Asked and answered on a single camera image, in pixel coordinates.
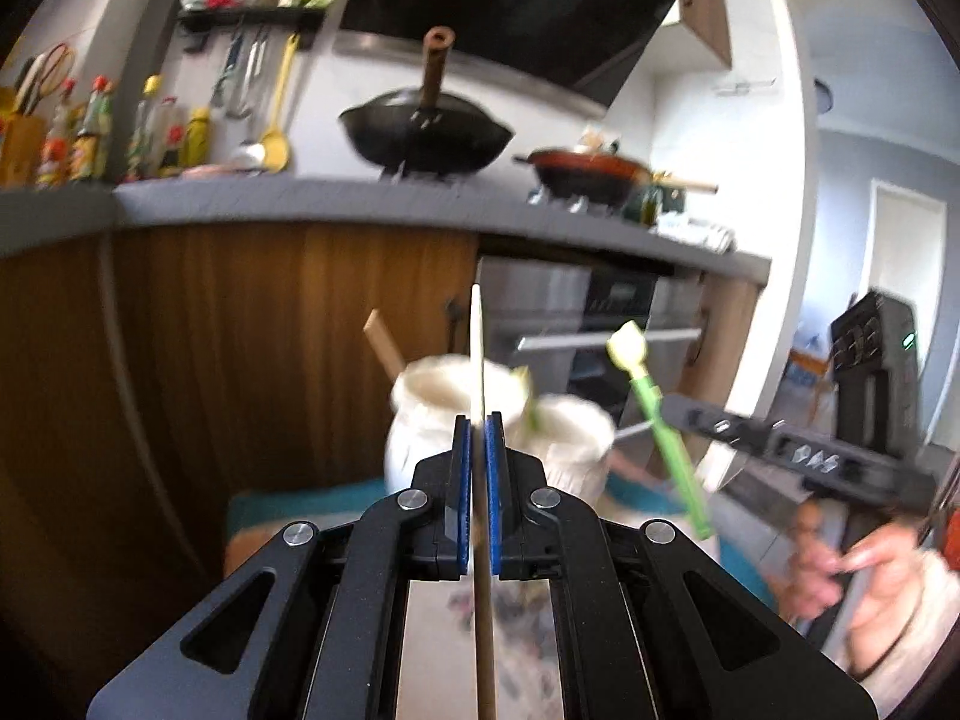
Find white ceramic utensil holder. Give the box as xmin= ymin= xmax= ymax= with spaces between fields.
xmin=384 ymin=355 xmax=537 ymax=497
xmin=525 ymin=396 xmax=618 ymax=509

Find person's right forearm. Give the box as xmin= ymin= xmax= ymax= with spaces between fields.
xmin=862 ymin=549 xmax=960 ymax=717

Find row of condiment bottles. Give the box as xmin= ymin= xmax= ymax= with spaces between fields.
xmin=36 ymin=73 xmax=214 ymax=190

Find black range hood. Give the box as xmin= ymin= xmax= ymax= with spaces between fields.
xmin=332 ymin=0 xmax=677 ymax=112

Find silver ladle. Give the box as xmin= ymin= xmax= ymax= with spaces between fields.
xmin=227 ymin=136 xmax=268 ymax=171

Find grey wall column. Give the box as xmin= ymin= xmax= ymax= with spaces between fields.
xmin=137 ymin=0 xmax=205 ymax=95

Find green handled utensil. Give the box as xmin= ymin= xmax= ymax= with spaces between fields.
xmin=606 ymin=320 xmax=716 ymax=542
xmin=516 ymin=366 xmax=542 ymax=434

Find person's right hand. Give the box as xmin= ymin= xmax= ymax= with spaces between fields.
xmin=778 ymin=506 xmax=936 ymax=681

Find gas stove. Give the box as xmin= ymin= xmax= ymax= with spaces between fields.
xmin=375 ymin=160 xmax=647 ymax=220

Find wooden utensil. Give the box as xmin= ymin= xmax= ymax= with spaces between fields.
xmin=363 ymin=310 xmax=407 ymax=381

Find wooden base cabinet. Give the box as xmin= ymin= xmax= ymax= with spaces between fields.
xmin=0 ymin=223 xmax=482 ymax=586

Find white and wooden chopstick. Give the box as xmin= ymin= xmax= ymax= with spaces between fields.
xmin=469 ymin=283 xmax=497 ymax=720

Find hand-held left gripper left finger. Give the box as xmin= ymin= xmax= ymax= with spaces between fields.
xmin=86 ymin=414 xmax=474 ymax=720

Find red frying pan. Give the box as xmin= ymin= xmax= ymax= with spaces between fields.
xmin=513 ymin=145 xmax=719 ymax=209

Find grey kitchen counter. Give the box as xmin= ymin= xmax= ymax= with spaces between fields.
xmin=0 ymin=169 xmax=773 ymax=286

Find hanging metal utensil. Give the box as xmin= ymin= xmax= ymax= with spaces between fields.
xmin=227 ymin=25 xmax=272 ymax=122
xmin=211 ymin=31 xmax=246 ymax=111

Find yellow ladle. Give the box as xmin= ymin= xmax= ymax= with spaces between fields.
xmin=257 ymin=32 xmax=302 ymax=171

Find black wok with wooden handle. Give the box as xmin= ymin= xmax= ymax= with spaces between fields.
xmin=337 ymin=25 xmax=516 ymax=175

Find wooden knife block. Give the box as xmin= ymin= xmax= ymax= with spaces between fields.
xmin=0 ymin=86 xmax=47 ymax=187

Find teal printed mat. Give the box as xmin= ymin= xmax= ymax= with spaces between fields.
xmin=223 ymin=486 xmax=781 ymax=720

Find white dish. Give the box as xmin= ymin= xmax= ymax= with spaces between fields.
xmin=655 ymin=212 xmax=737 ymax=254

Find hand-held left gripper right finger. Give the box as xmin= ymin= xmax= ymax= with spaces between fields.
xmin=484 ymin=412 xmax=878 ymax=720

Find wooden wall cabinet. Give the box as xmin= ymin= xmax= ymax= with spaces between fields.
xmin=628 ymin=0 xmax=734 ymax=70

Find black wall rack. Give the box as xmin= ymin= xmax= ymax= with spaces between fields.
xmin=175 ymin=4 xmax=329 ymax=55

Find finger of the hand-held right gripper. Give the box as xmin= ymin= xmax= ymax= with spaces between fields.
xmin=658 ymin=391 xmax=782 ymax=460

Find stainless steel oven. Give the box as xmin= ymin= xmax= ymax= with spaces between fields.
xmin=475 ymin=253 xmax=707 ymax=432

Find white door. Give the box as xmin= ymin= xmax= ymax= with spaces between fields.
xmin=859 ymin=176 xmax=950 ymax=331

